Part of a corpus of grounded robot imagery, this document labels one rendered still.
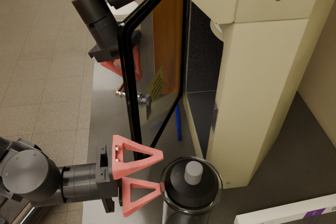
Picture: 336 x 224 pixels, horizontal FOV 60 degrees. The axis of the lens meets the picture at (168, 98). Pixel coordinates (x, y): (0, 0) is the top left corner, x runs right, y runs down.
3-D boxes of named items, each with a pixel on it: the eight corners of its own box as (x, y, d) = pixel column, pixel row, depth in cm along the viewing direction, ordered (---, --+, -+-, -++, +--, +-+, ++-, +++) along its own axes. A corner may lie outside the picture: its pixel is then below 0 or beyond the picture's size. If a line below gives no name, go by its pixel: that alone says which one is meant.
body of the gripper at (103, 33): (107, 44, 66) (89, 15, 62) (142, 36, 60) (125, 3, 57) (91, 60, 62) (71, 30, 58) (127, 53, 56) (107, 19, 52)
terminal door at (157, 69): (182, 94, 92) (188, -39, 64) (138, 172, 71) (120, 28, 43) (179, 93, 92) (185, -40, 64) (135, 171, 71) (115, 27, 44)
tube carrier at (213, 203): (205, 210, 68) (221, 158, 54) (206, 260, 61) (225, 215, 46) (160, 206, 69) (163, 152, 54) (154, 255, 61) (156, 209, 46)
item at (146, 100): (153, 114, 63) (152, 95, 59) (148, 121, 62) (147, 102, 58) (144, 111, 64) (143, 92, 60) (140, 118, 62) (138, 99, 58)
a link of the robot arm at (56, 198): (36, 175, 49) (33, 210, 47) (19, 164, 43) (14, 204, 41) (77, 170, 50) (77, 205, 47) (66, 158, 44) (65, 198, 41)
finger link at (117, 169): (165, 165, 40) (96, 173, 39) (166, 192, 45) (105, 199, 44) (160, 128, 45) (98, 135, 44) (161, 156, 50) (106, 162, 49)
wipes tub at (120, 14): (139, 30, 128) (137, -3, 118) (141, 46, 119) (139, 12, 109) (109, 32, 127) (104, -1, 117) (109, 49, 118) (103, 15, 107)
